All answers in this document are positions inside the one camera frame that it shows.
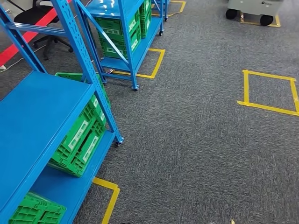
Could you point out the blue metal shelf rack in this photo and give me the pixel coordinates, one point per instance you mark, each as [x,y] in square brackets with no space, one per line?
[165,9]
[35,123]
[144,49]

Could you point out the grey wheeled machine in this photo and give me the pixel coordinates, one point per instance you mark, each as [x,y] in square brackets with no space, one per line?
[254,6]

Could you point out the black office chair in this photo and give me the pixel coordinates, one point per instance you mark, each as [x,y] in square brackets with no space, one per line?
[35,15]

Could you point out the red barrier belt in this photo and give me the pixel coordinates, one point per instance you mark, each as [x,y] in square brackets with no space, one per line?
[13,49]

